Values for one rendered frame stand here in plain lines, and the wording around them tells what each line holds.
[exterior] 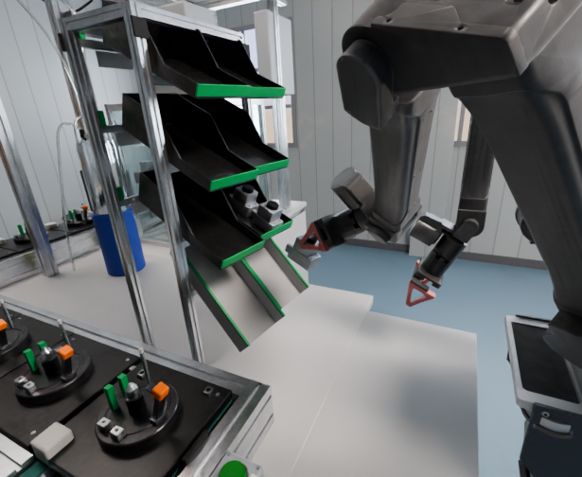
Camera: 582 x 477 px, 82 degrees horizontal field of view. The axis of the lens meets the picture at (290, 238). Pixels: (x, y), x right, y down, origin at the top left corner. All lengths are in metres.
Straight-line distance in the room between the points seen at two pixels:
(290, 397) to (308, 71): 3.33
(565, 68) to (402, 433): 0.69
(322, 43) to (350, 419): 3.40
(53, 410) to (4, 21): 3.92
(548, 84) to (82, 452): 0.75
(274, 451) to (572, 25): 0.73
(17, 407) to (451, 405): 0.89
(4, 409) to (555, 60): 0.94
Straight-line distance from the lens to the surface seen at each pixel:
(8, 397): 0.94
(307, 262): 0.76
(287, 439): 0.79
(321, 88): 3.71
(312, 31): 3.80
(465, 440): 0.84
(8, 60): 4.34
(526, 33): 0.23
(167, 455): 0.68
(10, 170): 1.70
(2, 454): 0.85
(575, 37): 0.26
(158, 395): 0.63
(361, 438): 0.79
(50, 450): 0.76
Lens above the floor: 1.48
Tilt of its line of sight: 21 degrees down
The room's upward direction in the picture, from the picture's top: 3 degrees counter-clockwise
